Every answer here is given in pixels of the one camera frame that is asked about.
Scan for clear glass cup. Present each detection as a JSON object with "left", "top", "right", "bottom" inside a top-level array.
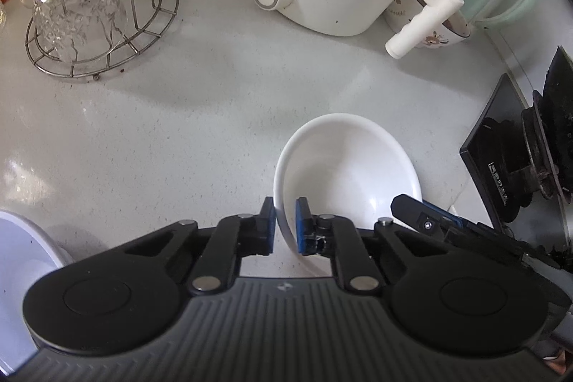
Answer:
[{"left": 33, "top": 0, "right": 122, "bottom": 65}]

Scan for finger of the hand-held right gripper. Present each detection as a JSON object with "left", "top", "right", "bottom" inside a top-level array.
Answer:
[{"left": 391, "top": 194, "right": 538, "bottom": 271}]

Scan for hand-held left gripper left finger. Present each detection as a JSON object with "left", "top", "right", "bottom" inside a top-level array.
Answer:
[{"left": 121, "top": 196, "right": 276, "bottom": 298}]

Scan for small white bowl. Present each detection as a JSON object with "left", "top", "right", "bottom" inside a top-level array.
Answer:
[{"left": 273, "top": 113, "right": 423, "bottom": 277}]

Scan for black burner pot support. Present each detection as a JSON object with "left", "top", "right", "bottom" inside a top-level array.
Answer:
[{"left": 521, "top": 46, "right": 573, "bottom": 226}]

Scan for round wire cup rack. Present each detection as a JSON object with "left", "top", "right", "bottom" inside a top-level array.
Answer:
[{"left": 24, "top": 0, "right": 180, "bottom": 79}]

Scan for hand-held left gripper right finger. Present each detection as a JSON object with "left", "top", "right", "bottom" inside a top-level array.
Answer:
[{"left": 294, "top": 196, "right": 448, "bottom": 298}]

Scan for black gas stove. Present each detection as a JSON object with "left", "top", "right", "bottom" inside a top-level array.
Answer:
[{"left": 460, "top": 72, "right": 573, "bottom": 260}]

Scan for person's right hand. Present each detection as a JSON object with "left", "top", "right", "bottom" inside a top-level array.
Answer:
[{"left": 543, "top": 352, "right": 571, "bottom": 374}]

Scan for patterned ceramic mug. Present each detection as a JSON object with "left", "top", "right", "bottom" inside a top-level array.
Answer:
[{"left": 384, "top": 0, "right": 473, "bottom": 50}]

